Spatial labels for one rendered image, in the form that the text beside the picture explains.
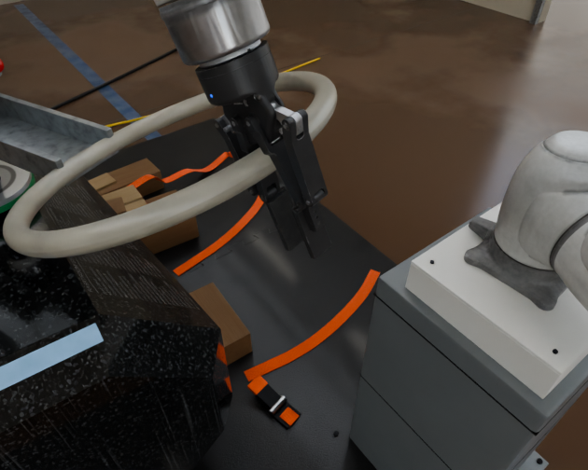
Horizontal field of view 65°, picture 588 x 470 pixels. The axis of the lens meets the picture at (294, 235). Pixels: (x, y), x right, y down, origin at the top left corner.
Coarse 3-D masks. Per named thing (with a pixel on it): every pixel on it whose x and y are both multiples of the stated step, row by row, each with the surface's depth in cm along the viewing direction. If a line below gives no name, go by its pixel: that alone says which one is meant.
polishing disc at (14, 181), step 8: (0, 160) 118; (0, 168) 116; (8, 168) 116; (16, 168) 116; (8, 176) 113; (16, 176) 113; (24, 176) 113; (0, 184) 111; (8, 184) 111; (16, 184) 111; (24, 184) 111; (0, 192) 108; (8, 192) 108; (16, 192) 109; (0, 200) 106; (8, 200) 107
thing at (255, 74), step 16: (256, 48) 42; (224, 64) 42; (240, 64) 42; (256, 64) 42; (272, 64) 44; (208, 80) 43; (224, 80) 42; (240, 80) 42; (256, 80) 43; (272, 80) 44; (208, 96) 45; (224, 96) 43; (240, 96) 43; (256, 96) 44; (272, 96) 44; (224, 112) 49; (240, 112) 47; (256, 112) 45; (272, 112) 44; (272, 128) 45
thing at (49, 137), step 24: (0, 96) 93; (0, 120) 94; (24, 120) 93; (48, 120) 89; (72, 120) 85; (0, 144) 80; (24, 144) 87; (48, 144) 87; (72, 144) 87; (24, 168) 81; (48, 168) 77
